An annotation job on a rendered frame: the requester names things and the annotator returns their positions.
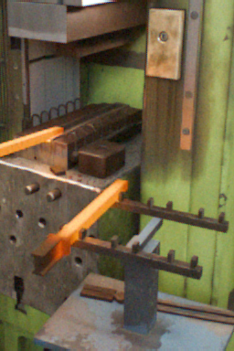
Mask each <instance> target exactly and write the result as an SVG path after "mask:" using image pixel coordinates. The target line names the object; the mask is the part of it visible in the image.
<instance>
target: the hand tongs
mask: <svg viewBox="0 0 234 351"><path fill-rule="evenodd" d="M80 296H81V297H86V298H91V299H94V300H99V301H104V302H108V303H112V301H113V299H114V301H115V302H117V303H124V292H117V290H116V289H112V288H107V287H101V286H92V285H88V284H85V285H84V286H83V288H82V289H81V291H80ZM157 303H159V304H163V305H168V306H173V307H177V308H182V309H187V310H191V311H201V312H205V313H210V314H218V315H223V316H226V315H227V316H231V317H234V313H232V312H228V311H222V310H219V309H214V308H204V307H200V306H194V305H190V304H185V303H177V302H171V301H167V300H162V299H157ZM157 311H158V312H163V313H168V314H169V313H171V314H180V315H184V316H188V317H193V318H197V319H202V320H206V321H209V320H211V321H215V322H220V323H224V324H234V320H232V319H228V318H224V317H216V316H211V315H205V314H198V313H193V312H185V311H179V310H175V309H170V308H166V307H162V306H157Z"/></svg>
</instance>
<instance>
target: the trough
mask: <svg viewBox="0 0 234 351"><path fill-rule="evenodd" d="M122 106H123V105H121V104H117V103H115V104H113V105H111V106H109V107H106V108H104V109H103V110H100V111H98V112H95V113H93V114H90V115H89V116H87V117H82V118H80V119H78V120H76V121H75V122H71V123H68V124H66V125H64V126H61V127H60V128H63V132H64V131H66V130H70V129H72V128H75V127H76V126H78V125H80V124H83V123H85V122H88V121H89V120H91V119H94V118H96V117H100V116H102V115H103V114H105V113H108V112H111V111H113V110H116V109H117V108H119V107H122Z"/></svg>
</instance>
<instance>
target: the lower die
mask: <svg viewBox="0 0 234 351"><path fill-rule="evenodd" d="M115 103H117V104H121V105H123V106H122V107H119V108H117V109H116V110H113V111H111V112H108V113H105V114H103V115H102V116H100V117H96V118H94V119H91V120H89V121H88V122H85V123H83V124H80V125H78V126H76V127H75V128H72V129H70V130H66V131H64V132H62V133H59V134H57V135H55V136H52V137H50V143H49V142H44V143H41V144H34V145H32V146H29V147H27V148H24V149H21V150H18V151H16V152H14V156H17V157H20V158H27V159H30V160H33V161H37V162H40V163H43V164H47V165H52V166H57V165H60V166H61V167H62V168H63V169H65V170H69V169H70V168H72V167H74V166H75V165H78V164H79V160H78V161H76V162H73V161H71V160H70V158H69V157H70V156H71V154H72V153H73V152H74V151H75V137H74V135H72V134H69V136H68V138H66V134H67V133H68V132H73V133H75V130H77V129H79V128H81V129H83V130H84V127H85V126H86V125H87V124H91V125H92V124H93V122H94V121H96V120H99V121H101V119H102V117H103V116H107V117H109V116H110V115H111V114H112V113H116V114H117V111H118V110H124V111H125V112H126V113H127V124H128V125H130V124H132V123H138V122H141V121H142V118H143V109H138V108H133V107H130V104H127V103H122V102H114V103H107V102H102V103H100V104H97V103H90V104H88V105H86V106H83V107H81V108H78V109H77V110H75V111H73V112H69V113H66V114H64V115H61V116H60V117H56V118H53V119H51V120H48V121H47V122H43V123H41V124H39V125H36V126H34V127H32V128H30V129H27V130H23V131H21V132H18V133H15V134H13V140H15V139H18V138H20V137H23V136H26V135H30V134H32V133H36V132H39V131H42V130H47V129H50V128H53V127H61V126H64V125H66V124H68V123H71V122H75V121H76V120H78V119H80V118H82V117H87V116H89V115H90V114H93V113H95V112H98V111H100V110H103V109H104V108H106V107H109V106H111V105H113V104H115ZM118 116H119V127H120V129H122V128H123V127H124V124H125V115H124V113H123V112H119V113H118ZM111 120H112V132H115V131H116V130H117V116H114V115H113V116H111ZM102 125H103V135H104V136H106V135H108V134H109V130H110V122H109V120H108V119H103V120H102ZM93 127H94V129H95V140H96V141H98V140H100V139H101V124H100V123H99V122H96V123H95V125H94V126H93ZM141 130H142V125H141V126H139V127H138V130H136V131H134V132H132V133H130V134H129V135H127V136H125V137H123V138H122V139H120V140H118V141H117V142H115V143H116V144H118V143H120V142H122V141H124V140H126V139H128V138H130V137H132V136H133V135H134V134H136V133H139V132H140V131H141ZM85 131H86V134H87V144H91V143H92V129H91V128H90V127H87V130H85ZM75 135H76V137H77V148H78V149H80V148H82V147H83V144H84V132H83V131H82V130H78V131H77V133H75ZM34 157H36V158H37V159H34Z"/></svg>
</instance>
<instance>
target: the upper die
mask: <svg viewBox="0 0 234 351"><path fill-rule="evenodd" d="M6 3H7V26H8V36H14V37H27V38H34V39H41V40H47V41H55V42H61V43H69V42H73V41H76V40H80V39H84V38H87V37H95V36H100V35H104V34H107V33H111V32H115V31H119V30H123V29H125V28H129V27H136V26H140V25H142V24H145V23H146V3H147V1H143V0H118V1H112V2H108V3H102V4H97V5H88V6H83V7H81V6H72V5H63V4H61V5H52V4H41V3H31V2H21V1H16V0H7V1H6Z"/></svg>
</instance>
